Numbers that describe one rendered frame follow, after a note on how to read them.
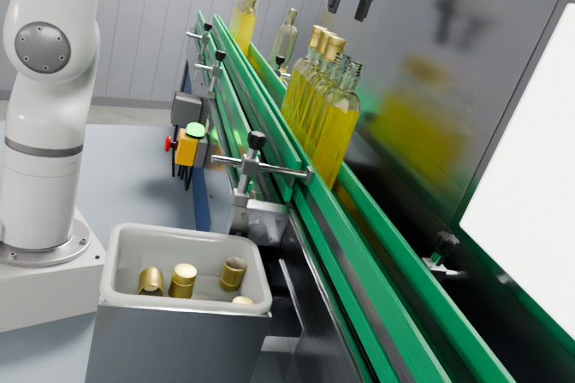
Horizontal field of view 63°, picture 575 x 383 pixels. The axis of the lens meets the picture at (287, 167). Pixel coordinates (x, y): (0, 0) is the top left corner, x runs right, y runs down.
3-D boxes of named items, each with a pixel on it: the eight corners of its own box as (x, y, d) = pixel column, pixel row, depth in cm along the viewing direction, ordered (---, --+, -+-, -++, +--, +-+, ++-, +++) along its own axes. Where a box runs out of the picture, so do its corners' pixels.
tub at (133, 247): (259, 359, 65) (276, 310, 62) (87, 352, 58) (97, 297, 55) (242, 279, 81) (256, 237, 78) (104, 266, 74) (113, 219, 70)
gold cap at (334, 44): (341, 64, 90) (349, 42, 88) (324, 60, 88) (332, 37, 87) (335, 60, 93) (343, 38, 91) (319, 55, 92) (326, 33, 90)
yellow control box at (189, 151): (202, 170, 117) (209, 143, 114) (172, 165, 114) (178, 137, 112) (200, 158, 123) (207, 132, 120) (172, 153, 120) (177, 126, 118)
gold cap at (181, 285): (168, 301, 68) (174, 277, 67) (167, 285, 72) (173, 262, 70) (192, 302, 70) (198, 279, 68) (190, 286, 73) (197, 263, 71)
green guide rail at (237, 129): (249, 196, 81) (261, 154, 78) (243, 195, 80) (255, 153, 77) (197, 26, 234) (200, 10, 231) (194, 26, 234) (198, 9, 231)
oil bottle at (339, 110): (327, 205, 88) (366, 97, 80) (299, 201, 86) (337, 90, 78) (318, 191, 93) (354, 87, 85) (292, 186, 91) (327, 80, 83)
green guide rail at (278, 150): (289, 203, 83) (302, 162, 80) (284, 202, 83) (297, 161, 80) (211, 30, 236) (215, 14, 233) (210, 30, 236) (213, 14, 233)
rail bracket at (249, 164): (301, 216, 79) (324, 150, 75) (202, 202, 74) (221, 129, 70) (297, 207, 82) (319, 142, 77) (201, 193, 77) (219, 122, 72)
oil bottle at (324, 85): (318, 191, 93) (354, 87, 85) (291, 185, 91) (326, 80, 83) (311, 178, 98) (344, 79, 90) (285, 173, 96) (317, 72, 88)
